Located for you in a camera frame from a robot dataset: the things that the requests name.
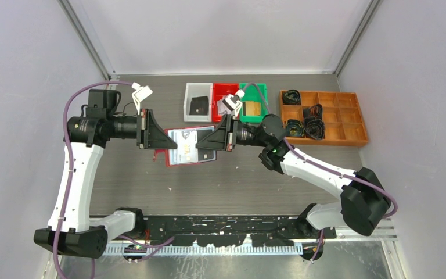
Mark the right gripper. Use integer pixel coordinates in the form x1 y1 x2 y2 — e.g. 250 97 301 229
196 115 269 152

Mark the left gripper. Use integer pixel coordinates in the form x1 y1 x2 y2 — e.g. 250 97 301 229
107 108 177 149

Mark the red card holder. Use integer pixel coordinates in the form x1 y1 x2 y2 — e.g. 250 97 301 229
153 126 217 167

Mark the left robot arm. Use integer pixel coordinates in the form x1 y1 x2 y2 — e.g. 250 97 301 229
33 89 177 259

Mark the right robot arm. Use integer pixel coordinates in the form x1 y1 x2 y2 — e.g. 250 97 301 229
196 114 398 239

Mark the silver card in red bin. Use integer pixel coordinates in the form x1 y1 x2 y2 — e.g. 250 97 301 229
217 99 226 116

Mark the black card in white bin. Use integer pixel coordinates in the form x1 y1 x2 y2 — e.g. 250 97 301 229
189 96 209 116

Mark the gold card in green bin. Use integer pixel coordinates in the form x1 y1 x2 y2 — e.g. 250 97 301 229
243 101 262 116

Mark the red plastic bin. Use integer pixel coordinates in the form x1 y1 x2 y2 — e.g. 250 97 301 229
211 83 240 123

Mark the white plastic bin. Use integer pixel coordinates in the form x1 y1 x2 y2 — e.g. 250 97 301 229
183 83 213 123

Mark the green plastic bin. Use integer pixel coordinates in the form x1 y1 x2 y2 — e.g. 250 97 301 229
239 83 269 124

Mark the rolled black belt lower left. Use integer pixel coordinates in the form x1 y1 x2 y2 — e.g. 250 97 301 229
285 119 305 138

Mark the rolled black belt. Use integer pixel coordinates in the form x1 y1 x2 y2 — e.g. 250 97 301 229
285 119 305 138
304 118 326 140
282 90 301 105
303 103 323 121

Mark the rolled black belt top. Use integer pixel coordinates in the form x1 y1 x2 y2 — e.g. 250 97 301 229
282 90 301 105

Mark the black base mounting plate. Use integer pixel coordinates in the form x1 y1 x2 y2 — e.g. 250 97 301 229
124 215 319 248

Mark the rolled black belt lower right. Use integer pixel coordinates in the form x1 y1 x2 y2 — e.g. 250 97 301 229
304 118 326 140

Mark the rolled black belt middle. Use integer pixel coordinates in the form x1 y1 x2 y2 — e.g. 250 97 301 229
303 103 323 121

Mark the orange compartment tray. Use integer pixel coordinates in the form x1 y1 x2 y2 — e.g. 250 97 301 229
278 90 369 147

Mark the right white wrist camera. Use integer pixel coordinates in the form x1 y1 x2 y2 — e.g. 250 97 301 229
223 90 245 118

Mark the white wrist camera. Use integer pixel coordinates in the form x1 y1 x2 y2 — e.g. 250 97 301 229
223 90 245 118
131 83 153 115

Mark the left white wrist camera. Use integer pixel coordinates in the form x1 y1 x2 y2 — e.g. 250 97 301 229
131 83 153 115

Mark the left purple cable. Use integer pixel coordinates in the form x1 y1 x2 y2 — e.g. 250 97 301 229
52 81 175 279

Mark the purple cable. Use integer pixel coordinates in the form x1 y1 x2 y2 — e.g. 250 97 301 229
235 81 398 263
52 81 175 279

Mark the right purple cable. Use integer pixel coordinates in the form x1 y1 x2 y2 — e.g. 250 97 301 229
235 81 398 263

